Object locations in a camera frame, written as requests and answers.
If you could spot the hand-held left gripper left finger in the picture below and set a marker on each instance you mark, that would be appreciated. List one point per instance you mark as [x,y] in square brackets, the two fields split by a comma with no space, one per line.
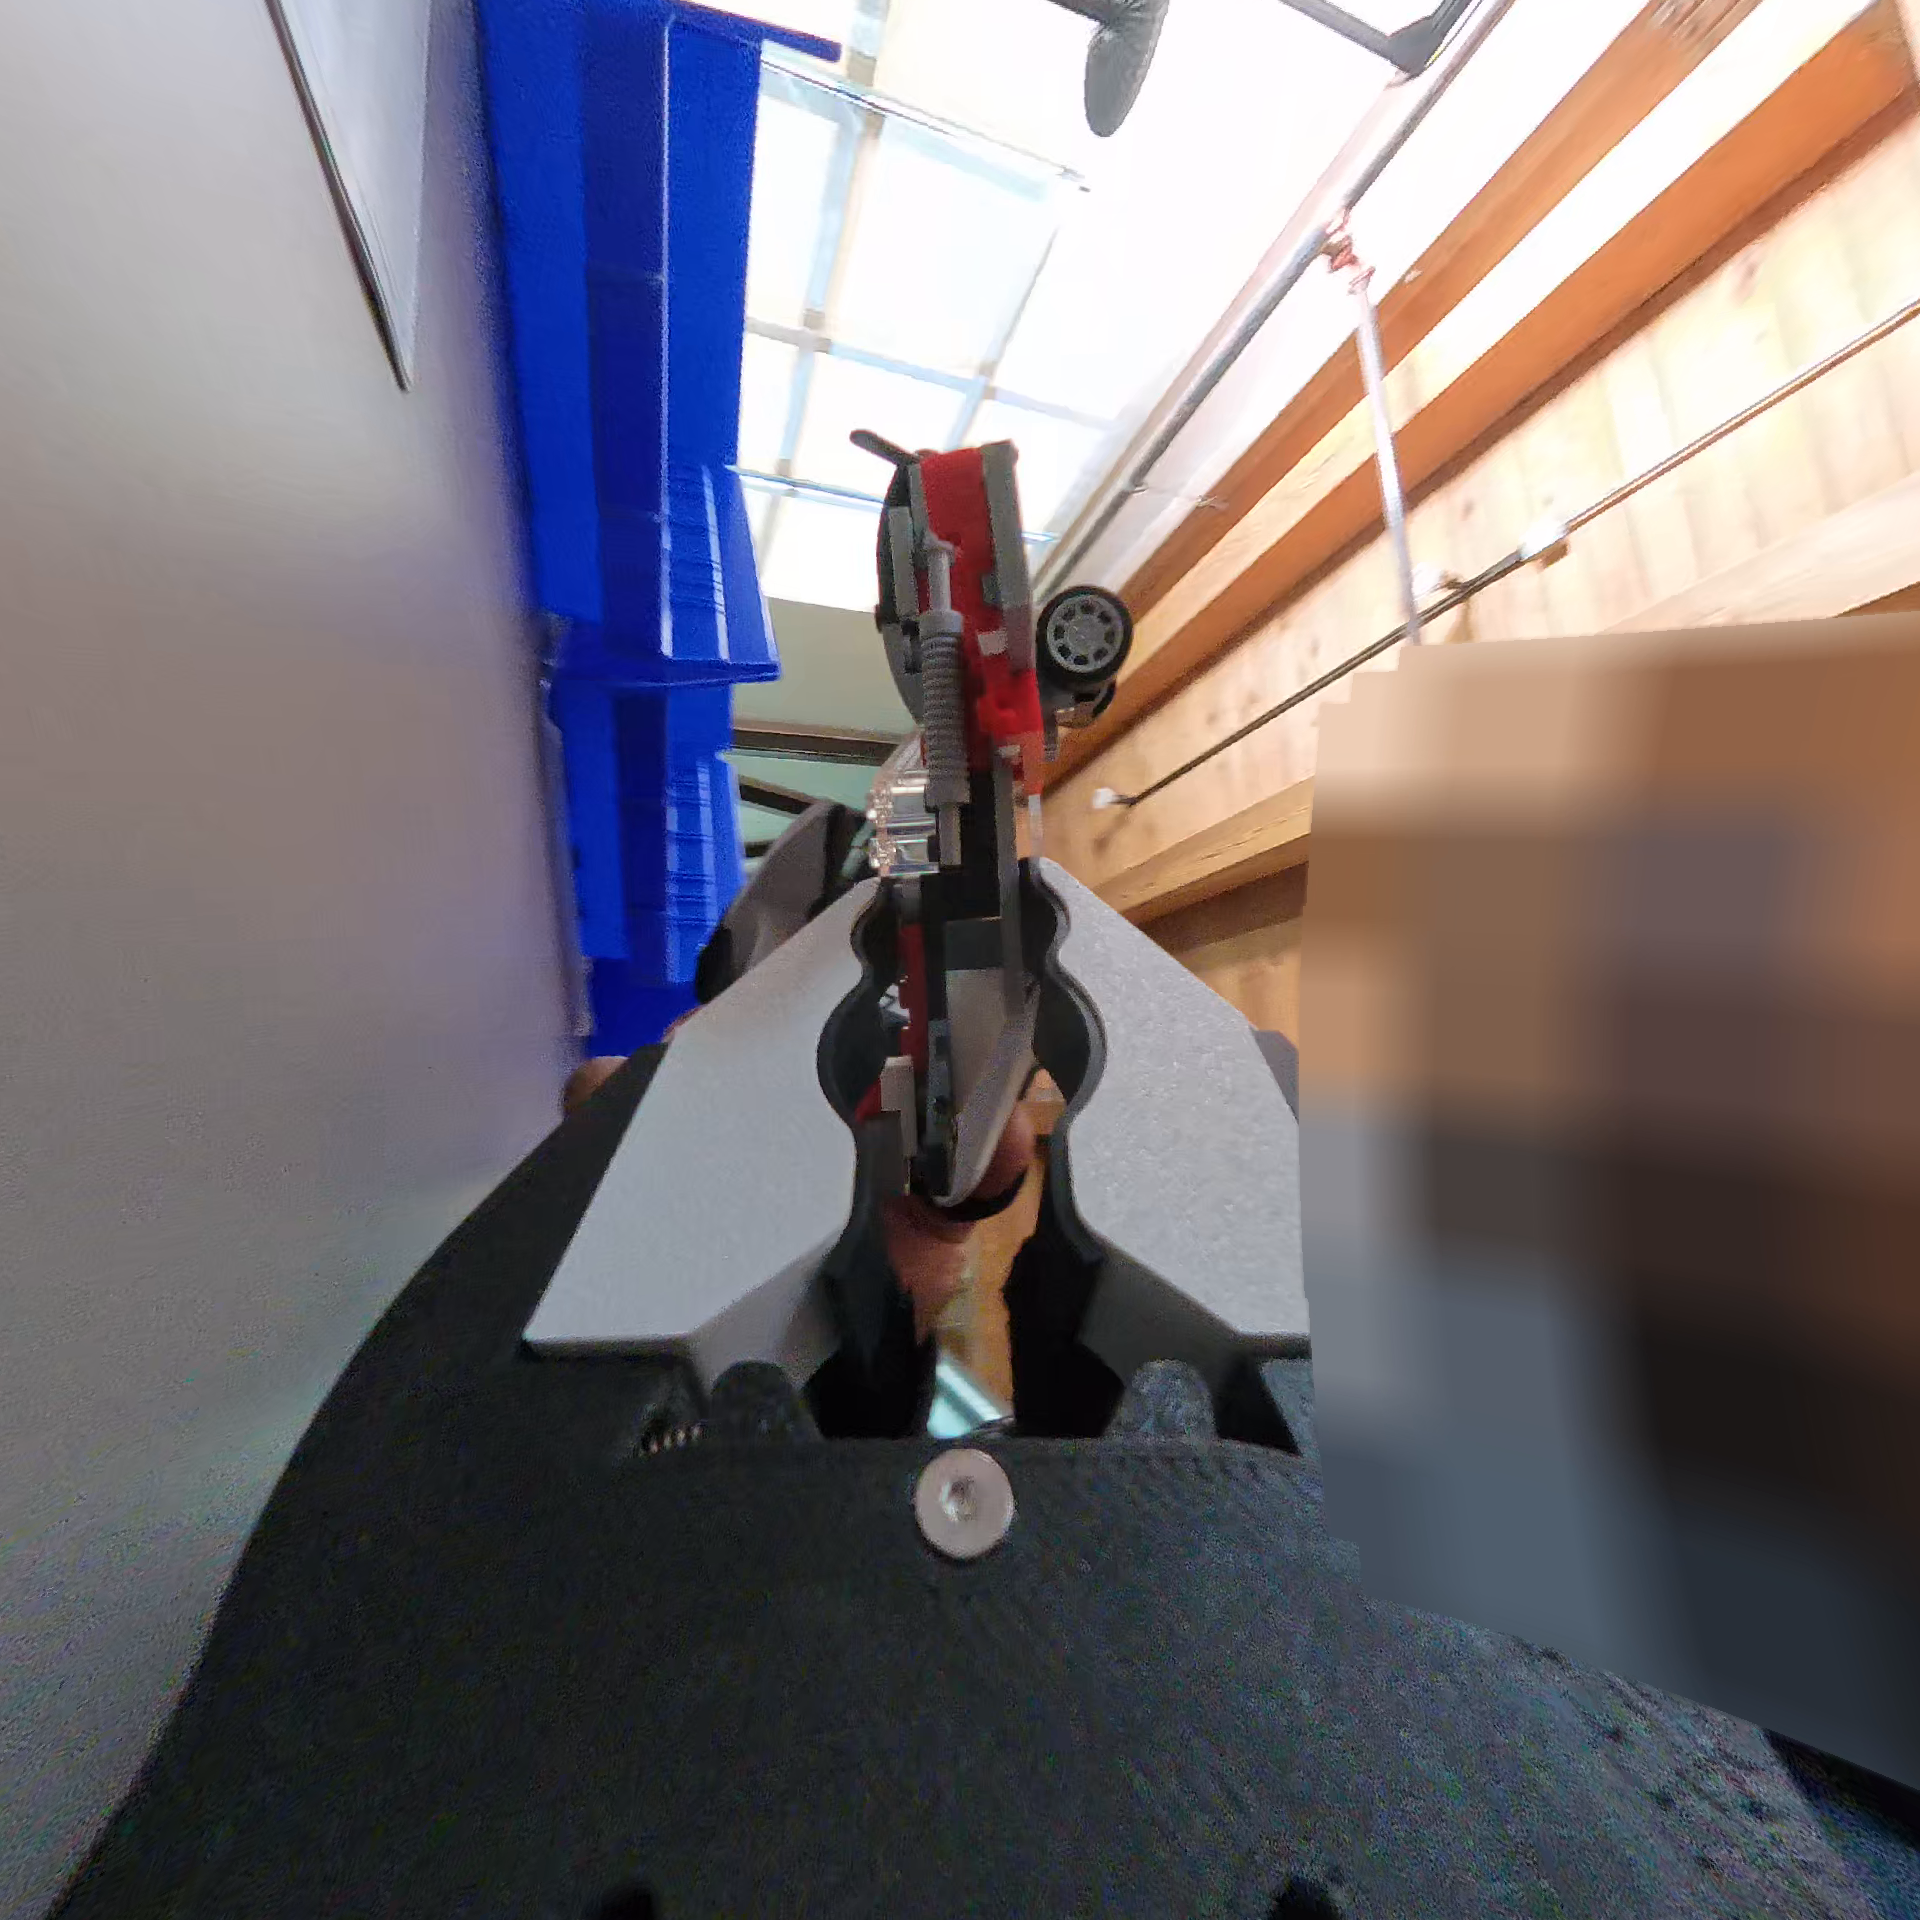
[704,1184]

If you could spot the toy brick airplane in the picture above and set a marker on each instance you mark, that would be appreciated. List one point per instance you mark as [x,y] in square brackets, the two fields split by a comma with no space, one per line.
[974,600]

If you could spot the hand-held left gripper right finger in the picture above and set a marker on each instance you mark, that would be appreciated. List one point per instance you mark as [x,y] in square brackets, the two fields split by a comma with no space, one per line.
[1201,1184]

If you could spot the blue plastic bin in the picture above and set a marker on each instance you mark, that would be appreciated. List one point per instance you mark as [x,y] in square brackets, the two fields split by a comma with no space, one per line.
[661,840]
[614,301]

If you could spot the person's right hand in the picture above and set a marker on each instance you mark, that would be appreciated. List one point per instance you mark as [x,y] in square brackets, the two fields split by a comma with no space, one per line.
[930,1261]

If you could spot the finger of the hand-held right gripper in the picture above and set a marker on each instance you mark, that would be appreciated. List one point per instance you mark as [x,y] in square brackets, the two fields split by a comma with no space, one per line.
[788,893]

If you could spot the long ceiling pipe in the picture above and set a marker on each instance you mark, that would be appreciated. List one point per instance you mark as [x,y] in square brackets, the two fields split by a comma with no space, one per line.
[1274,292]

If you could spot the window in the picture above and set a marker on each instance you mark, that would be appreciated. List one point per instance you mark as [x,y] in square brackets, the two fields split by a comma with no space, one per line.
[930,270]

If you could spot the grey desk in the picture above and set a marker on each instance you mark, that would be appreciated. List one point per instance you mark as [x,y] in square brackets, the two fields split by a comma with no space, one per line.
[225,900]

